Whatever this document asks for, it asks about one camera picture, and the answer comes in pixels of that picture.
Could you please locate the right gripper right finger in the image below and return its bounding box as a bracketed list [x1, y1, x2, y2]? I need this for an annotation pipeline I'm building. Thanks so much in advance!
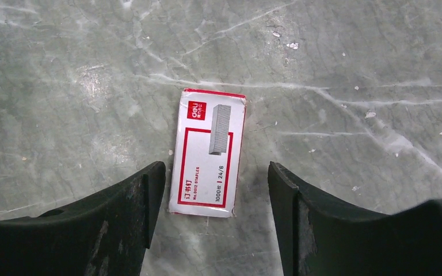
[268, 162, 442, 275]

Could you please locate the red white staple box sleeve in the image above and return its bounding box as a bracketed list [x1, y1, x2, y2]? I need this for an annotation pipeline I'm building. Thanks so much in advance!
[169, 88, 247, 218]

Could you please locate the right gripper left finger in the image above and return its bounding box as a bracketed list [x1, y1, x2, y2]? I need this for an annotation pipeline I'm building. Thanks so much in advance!
[0, 161, 166, 275]

